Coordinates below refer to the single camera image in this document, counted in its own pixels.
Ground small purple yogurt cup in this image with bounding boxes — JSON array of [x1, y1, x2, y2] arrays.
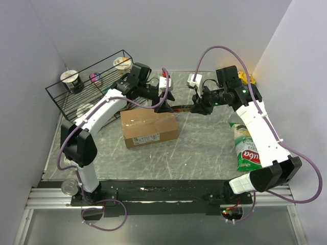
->
[[89, 72, 102, 85]]

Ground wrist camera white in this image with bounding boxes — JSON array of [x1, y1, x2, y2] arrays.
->
[[186, 73, 204, 97], [158, 68, 173, 95]]

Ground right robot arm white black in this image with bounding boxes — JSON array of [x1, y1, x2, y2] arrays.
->
[[186, 66, 302, 204]]

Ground green cassava chips bag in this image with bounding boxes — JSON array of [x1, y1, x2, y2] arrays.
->
[[229, 122, 262, 172]]

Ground orange labelled tin can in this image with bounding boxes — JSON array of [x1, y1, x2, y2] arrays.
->
[[61, 178, 78, 197]]

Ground yellow lays chips bag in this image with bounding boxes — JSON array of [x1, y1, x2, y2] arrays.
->
[[238, 70, 256, 85]]

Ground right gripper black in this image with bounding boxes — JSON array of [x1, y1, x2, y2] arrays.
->
[[191, 84, 227, 116]]

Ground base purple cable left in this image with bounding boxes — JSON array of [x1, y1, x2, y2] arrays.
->
[[81, 198, 128, 232]]

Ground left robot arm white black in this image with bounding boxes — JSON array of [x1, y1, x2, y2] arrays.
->
[[59, 63, 174, 205]]

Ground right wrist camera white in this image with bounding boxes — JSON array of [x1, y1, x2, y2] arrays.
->
[[186, 73, 204, 97]]

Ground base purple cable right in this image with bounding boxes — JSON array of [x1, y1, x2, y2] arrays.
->
[[225, 192, 256, 225]]

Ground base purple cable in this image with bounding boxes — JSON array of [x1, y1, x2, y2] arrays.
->
[[81, 198, 128, 232], [225, 192, 256, 225]]

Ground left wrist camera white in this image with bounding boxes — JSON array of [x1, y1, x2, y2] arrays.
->
[[158, 68, 173, 95]]

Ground white chobani yogurt cup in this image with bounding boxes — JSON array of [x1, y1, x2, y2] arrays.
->
[[63, 157, 71, 166]]

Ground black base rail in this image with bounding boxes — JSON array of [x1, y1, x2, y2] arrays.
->
[[70, 180, 253, 221]]

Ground red black utility knife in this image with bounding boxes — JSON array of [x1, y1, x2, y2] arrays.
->
[[171, 105, 192, 113]]

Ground dark labelled yogurt cup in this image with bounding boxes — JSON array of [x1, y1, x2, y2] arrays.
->
[[60, 70, 84, 94]]

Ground black wire rack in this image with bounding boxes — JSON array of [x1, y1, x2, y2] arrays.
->
[[45, 50, 134, 121]]

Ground brown cardboard express box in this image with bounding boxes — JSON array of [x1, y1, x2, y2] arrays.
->
[[120, 108, 179, 149]]

